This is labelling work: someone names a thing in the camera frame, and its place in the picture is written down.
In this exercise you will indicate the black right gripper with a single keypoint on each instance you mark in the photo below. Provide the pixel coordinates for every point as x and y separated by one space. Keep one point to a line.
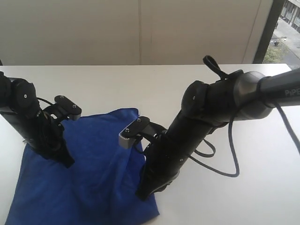
160 167

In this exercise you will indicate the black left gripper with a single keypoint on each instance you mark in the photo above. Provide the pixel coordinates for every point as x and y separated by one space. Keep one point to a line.
51 143

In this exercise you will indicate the blue microfiber towel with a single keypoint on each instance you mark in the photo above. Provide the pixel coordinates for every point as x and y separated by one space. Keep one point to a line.
98 189

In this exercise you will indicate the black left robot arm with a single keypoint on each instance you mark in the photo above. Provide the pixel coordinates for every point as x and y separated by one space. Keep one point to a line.
19 106

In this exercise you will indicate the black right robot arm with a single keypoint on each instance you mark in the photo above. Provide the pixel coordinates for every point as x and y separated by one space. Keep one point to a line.
205 108

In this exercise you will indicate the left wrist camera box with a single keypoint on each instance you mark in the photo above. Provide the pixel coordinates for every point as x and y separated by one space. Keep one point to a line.
67 108

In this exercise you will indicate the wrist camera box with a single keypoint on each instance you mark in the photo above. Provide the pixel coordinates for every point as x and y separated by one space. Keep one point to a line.
67 108
132 131

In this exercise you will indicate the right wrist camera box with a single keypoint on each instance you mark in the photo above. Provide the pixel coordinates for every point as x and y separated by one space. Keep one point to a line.
132 131

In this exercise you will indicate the black window frame post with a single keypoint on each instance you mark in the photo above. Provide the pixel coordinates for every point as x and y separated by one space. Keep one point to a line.
268 30

